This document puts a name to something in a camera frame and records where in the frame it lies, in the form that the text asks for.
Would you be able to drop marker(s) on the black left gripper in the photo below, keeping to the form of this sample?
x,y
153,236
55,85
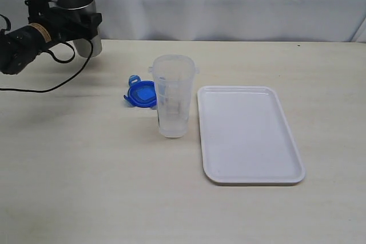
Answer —
x,y
56,25

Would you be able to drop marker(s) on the white backdrop curtain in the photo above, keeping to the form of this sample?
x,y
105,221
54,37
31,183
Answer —
x,y
223,20

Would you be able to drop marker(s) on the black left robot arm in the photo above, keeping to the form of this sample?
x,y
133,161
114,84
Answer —
x,y
21,46

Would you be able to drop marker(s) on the white plastic tray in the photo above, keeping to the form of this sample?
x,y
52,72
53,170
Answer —
x,y
245,137

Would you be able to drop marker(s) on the stainless steel cup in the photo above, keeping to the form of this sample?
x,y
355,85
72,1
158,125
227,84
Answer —
x,y
85,26

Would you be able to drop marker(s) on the clear plastic container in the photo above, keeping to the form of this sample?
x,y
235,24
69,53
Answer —
x,y
173,77

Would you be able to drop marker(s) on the blue plastic lid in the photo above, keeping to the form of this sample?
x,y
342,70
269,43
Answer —
x,y
141,94

